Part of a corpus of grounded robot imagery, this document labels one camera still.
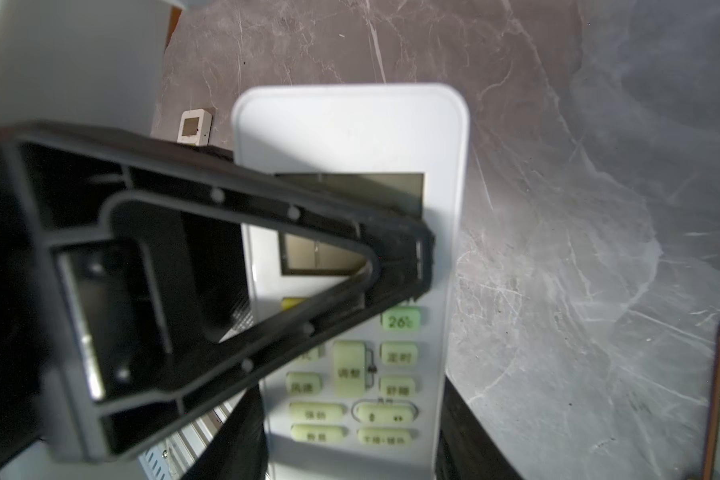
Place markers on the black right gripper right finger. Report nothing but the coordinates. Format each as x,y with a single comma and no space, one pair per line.
465,450

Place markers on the white air conditioner remote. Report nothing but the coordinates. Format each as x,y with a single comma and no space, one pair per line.
366,403

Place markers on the black handled screwdriver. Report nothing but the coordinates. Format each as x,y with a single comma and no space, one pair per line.
713,416

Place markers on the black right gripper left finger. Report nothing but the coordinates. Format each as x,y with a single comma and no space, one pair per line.
239,450

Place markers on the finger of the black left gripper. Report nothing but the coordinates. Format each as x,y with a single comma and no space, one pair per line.
121,261

